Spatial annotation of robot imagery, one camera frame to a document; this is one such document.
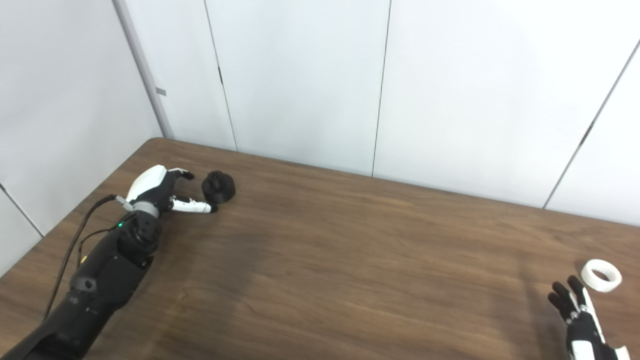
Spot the white and black right hand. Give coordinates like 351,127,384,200
547,275,632,360

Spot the grey wall trim strip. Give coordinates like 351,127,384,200
112,0,175,140

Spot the white plastic ring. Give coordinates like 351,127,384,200
580,259,623,293

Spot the round black plastic part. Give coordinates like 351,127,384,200
201,170,237,205

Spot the thick black left wrist cable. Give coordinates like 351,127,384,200
44,194,135,321

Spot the white and black left hand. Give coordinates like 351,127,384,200
125,165,219,215

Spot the thin black left wrist wire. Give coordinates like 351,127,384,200
76,215,137,263

